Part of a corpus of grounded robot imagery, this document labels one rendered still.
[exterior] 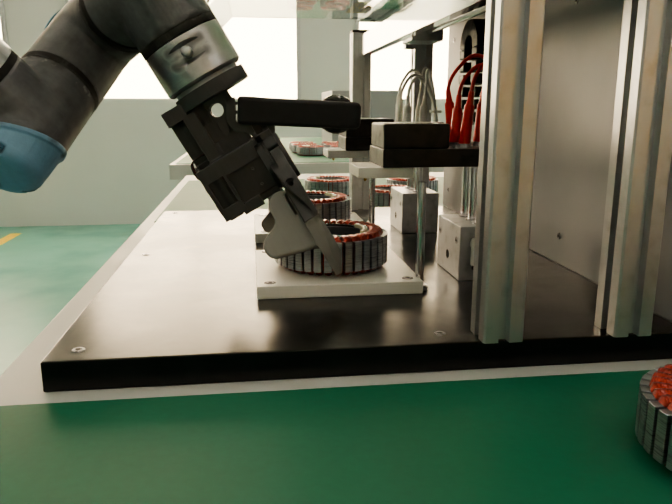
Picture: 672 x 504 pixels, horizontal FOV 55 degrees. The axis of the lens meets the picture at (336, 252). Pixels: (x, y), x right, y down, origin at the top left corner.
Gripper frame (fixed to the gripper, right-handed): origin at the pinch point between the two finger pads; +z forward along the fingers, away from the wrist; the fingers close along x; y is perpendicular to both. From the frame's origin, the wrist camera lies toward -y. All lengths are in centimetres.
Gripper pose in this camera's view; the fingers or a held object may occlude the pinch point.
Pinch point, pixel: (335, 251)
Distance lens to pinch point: 64.2
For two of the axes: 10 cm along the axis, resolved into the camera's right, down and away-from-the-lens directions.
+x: 1.3, 2.2, -9.7
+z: 5.0, 8.3, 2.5
